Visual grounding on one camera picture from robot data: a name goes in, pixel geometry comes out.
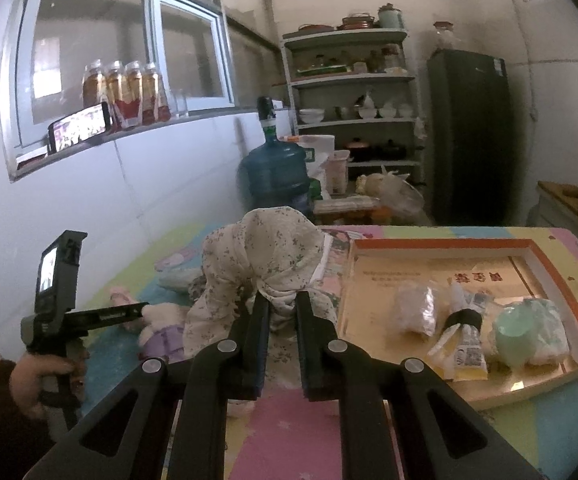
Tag blue water jug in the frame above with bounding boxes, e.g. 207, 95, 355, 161
241, 96, 313, 218

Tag teal enamel canister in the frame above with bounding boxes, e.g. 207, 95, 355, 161
378, 3, 405, 29

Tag pack of tea bottles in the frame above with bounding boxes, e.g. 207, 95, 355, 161
82, 60, 172, 131

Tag smartphone on window sill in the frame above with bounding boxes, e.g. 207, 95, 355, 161
48, 102, 112, 154

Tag person's left hand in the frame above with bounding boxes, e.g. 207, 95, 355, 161
9, 349, 90, 419

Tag glass jar on fridge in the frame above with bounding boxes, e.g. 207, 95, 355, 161
433, 21, 459, 51

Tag aluminium sliding window frame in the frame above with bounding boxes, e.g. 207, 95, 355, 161
2, 0, 237, 181

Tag black refrigerator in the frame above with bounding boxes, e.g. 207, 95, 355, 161
427, 50, 514, 226

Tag kitchen counter with cutting board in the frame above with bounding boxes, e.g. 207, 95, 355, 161
528, 181, 578, 239

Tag colourful cartoon play mat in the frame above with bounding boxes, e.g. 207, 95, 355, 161
67, 226, 578, 479

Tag white tissue packet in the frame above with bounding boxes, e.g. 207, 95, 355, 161
393, 282, 438, 338

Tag grey metal shelf rack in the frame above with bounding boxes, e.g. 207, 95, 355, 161
280, 25, 427, 190

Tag white sack green label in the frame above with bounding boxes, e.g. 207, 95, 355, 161
286, 134, 335, 200

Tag orange rimmed cardboard box tray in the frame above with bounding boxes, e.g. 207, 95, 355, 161
338, 238, 578, 408

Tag plastic bag of vegetables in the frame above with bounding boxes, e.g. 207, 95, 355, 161
355, 172, 429, 226

